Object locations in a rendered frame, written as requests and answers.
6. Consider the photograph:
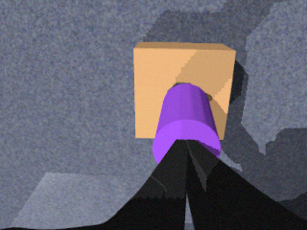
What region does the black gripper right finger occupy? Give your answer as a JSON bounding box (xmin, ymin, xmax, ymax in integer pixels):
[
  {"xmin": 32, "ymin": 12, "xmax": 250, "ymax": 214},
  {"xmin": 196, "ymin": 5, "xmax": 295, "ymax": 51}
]
[{"xmin": 185, "ymin": 139, "xmax": 307, "ymax": 230}]

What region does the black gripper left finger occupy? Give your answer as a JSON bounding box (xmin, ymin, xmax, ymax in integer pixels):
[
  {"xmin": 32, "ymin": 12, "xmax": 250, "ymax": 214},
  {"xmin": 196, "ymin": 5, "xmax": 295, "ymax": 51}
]
[{"xmin": 55, "ymin": 139, "xmax": 188, "ymax": 230}]

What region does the tan block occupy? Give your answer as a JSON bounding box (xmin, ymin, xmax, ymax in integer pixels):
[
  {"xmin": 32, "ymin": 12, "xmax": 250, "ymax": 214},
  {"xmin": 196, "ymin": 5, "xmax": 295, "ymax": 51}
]
[{"xmin": 134, "ymin": 41, "xmax": 237, "ymax": 141}]

